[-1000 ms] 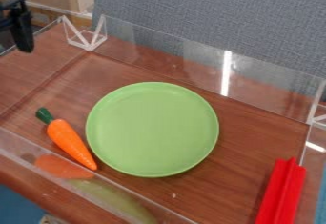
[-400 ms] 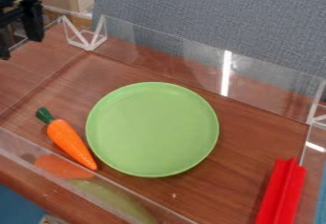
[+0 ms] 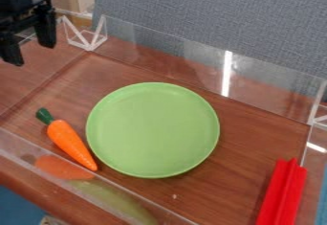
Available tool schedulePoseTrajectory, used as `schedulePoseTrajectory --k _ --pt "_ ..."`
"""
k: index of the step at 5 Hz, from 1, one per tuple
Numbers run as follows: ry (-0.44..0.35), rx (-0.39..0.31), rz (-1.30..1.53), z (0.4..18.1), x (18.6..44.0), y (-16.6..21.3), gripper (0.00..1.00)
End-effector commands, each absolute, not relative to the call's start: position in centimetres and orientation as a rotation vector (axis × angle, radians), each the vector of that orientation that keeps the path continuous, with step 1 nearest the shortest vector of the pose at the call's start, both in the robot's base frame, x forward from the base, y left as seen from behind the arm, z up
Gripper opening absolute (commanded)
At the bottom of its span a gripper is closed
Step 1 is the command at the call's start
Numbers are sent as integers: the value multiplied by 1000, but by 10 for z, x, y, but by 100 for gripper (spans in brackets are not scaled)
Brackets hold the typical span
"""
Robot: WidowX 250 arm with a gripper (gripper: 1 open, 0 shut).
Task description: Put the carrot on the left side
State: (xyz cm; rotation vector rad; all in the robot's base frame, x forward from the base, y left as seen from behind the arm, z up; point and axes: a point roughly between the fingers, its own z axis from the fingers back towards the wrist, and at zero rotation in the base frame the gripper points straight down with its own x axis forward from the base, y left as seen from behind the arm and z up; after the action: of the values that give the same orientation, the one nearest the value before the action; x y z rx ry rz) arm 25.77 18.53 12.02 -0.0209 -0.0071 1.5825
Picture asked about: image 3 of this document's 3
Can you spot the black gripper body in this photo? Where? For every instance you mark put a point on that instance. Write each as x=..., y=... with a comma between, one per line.
x=17, y=14

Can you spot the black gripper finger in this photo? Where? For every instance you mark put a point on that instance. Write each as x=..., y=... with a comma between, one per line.
x=45, y=25
x=9, y=50

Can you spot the orange toy carrot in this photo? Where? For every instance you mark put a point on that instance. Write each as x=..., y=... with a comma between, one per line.
x=64, y=137

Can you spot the green round plate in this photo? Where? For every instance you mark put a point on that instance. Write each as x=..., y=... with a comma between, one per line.
x=152, y=130

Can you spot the clear acrylic triangle bracket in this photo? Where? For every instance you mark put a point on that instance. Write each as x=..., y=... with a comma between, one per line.
x=84, y=39

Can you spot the clear acrylic tray wall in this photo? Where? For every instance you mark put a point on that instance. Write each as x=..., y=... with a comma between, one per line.
x=272, y=114

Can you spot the red plastic bracket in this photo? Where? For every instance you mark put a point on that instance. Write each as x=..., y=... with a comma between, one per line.
x=283, y=195

